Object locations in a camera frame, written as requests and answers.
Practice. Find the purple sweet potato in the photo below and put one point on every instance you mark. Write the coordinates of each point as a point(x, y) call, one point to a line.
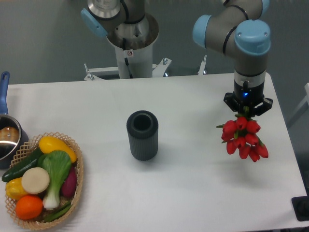
point(69, 186)

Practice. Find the green bok choy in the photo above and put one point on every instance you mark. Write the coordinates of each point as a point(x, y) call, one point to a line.
point(57, 164)

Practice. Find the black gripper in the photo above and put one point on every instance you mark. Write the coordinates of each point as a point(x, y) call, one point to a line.
point(248, 91)

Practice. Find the black box at table edge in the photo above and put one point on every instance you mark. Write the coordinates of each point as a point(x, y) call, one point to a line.
point(301, 207)

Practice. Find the green bean pod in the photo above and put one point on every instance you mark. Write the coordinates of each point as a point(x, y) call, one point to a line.
point(59, 213)

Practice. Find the dark grey ribbed vase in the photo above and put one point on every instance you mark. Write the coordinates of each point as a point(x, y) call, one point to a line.
point(142, 129)

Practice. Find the beige round disc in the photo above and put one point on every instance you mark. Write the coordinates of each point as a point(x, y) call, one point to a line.
point(35, 180)

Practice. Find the woven wicker basket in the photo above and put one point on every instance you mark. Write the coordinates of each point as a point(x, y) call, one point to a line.
point(38, 224)

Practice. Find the red tulip bouquet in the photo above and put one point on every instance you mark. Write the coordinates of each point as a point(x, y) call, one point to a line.
point(240, 135)

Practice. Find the blue-handled saucepan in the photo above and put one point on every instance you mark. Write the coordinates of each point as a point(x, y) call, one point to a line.
point(12, 136)

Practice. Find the orange fruit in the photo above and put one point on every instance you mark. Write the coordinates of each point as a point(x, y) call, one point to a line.
point(29, 207)

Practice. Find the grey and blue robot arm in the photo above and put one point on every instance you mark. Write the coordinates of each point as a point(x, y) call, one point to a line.
point(237, 32)

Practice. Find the white furniture leg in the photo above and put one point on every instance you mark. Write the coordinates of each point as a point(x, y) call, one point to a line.
point(301, 108)

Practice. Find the yellow bell pepper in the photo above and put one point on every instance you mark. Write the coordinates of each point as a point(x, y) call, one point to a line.
point(15, 190)

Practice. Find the yellow squash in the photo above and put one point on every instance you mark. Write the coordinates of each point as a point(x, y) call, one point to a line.
point(48, 144)

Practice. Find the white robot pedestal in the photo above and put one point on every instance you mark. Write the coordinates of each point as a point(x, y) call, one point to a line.
point(133, 45)

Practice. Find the green cucumber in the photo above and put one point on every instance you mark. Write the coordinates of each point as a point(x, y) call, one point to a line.
point(21, 167)

